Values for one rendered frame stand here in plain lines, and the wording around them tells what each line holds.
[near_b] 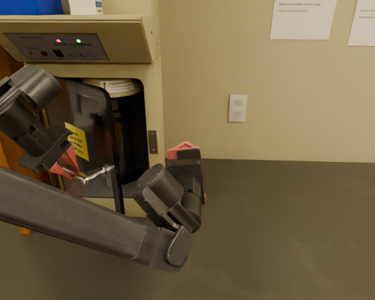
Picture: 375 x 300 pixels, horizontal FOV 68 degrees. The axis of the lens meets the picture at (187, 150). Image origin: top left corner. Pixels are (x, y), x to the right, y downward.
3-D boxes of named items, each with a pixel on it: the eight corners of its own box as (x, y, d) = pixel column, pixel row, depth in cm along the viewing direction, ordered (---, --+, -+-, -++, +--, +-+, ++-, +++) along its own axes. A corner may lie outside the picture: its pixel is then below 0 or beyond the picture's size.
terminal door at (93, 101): (61, 203, 86) (28, 69, 68) (128, 249, 69) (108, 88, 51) (58, 204, 85) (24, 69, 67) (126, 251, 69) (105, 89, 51)
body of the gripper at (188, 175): (200, 158, 55) (200, 180, 49) (205, 199, 60) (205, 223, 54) (167, 161, 56) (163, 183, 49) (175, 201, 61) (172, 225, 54)
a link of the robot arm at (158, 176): (147, 261, 49) (178, 270, 42) (100, 220, 44) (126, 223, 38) (182, 206, 55) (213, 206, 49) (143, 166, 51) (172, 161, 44)
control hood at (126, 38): (22, 60, 68) (10, 14, 63) (155, 61, 66) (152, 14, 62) (-11, 69, 57) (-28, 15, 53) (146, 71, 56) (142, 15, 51)
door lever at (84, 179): (83, 165, 67) (80, 156, 66) (108, 178, 62) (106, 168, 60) (61, 175, 63) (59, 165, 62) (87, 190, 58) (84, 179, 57)
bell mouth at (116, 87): (93, 81, 88) (90, 63, 86) (149, 82, 87) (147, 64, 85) (69, 97, 73) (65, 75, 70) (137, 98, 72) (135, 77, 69)
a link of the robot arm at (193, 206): (180, 244, 48) (208, 230, 47) (155, 219, 46) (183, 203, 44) (183, 216, 54) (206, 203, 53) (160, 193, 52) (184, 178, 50)
